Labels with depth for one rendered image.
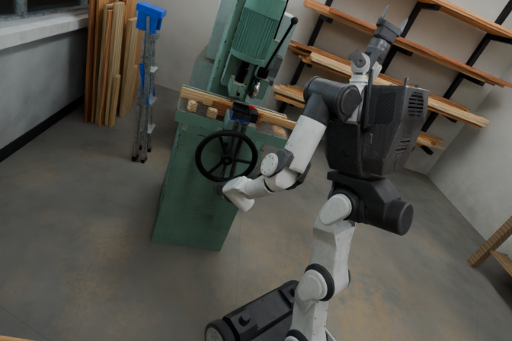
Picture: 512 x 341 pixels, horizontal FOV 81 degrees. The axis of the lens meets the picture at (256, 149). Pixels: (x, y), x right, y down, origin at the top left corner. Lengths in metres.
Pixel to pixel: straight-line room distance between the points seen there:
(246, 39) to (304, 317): 1.26
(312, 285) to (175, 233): 0.97
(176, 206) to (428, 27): 3.65
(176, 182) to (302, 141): 0.95
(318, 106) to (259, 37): 0.64
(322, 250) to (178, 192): 0.86
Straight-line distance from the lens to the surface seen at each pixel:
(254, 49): 1.48
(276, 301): 1.77
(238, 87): 1.56
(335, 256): 1.26
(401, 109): 1.00
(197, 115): 1.49
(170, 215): 1.86
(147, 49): 2.26
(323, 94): 0.93
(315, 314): 1.45
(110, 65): 2.83
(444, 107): 4.30
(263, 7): 1.46
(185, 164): 1.63
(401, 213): 1.09
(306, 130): 0.92
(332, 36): 4.03
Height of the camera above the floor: 1.51
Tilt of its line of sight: 27 degrees down
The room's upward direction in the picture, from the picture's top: 23 degrees clockwise
